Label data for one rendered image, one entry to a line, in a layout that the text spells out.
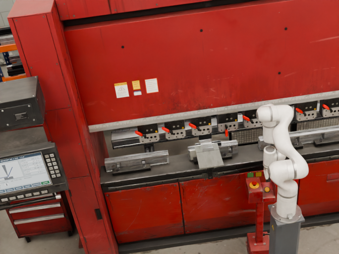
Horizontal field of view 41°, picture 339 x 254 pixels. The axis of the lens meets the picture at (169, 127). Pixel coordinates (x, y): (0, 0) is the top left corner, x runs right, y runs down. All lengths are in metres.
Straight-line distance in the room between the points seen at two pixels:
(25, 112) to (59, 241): 2.01
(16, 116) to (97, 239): 1.51
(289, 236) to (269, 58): 1.20
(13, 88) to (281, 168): 1.61
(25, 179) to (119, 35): 1.08
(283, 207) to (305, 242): 1.31
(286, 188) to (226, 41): 1.04
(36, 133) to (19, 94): 1.42
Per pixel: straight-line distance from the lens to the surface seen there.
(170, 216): 3.83
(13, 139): 4.09
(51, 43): 2.79
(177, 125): 3.35
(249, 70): 3.21
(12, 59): 5.24
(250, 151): 3.64
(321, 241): 4.21
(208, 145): 3.51
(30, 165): 2.87
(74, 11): 2.90
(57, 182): 2.95
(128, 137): 3.73
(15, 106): 2.66
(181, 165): 3.54
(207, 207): 3.80
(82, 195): 3.48
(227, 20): 3.01
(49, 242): 4.46
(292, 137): 3.67
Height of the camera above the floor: 3.20
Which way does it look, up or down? 36 degrees down
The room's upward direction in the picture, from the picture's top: 7 degrees counter-clockwise
